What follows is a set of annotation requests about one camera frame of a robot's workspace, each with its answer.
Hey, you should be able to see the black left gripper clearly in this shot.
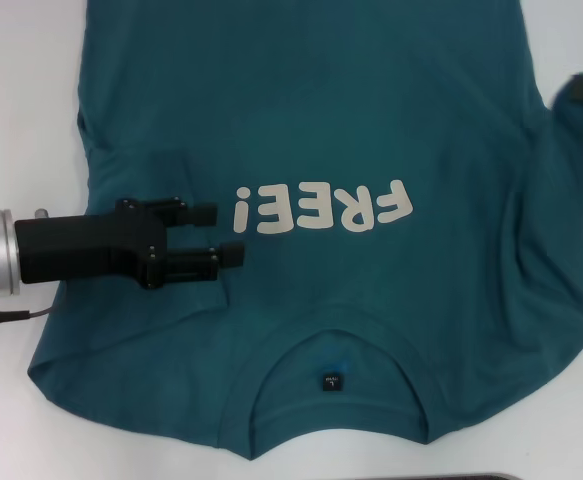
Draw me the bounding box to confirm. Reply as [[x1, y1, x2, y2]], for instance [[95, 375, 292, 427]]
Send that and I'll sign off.
[[14, 197, 246, 291]]

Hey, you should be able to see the teal T-shirt with FREE print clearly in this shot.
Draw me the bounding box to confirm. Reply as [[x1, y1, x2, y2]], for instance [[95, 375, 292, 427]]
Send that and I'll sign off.
[[25, 0, 583, 447]]

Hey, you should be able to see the left arm cable with connectors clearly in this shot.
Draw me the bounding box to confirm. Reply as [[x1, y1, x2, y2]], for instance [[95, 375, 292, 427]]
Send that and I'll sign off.
[[0, 206, 68, 332]]

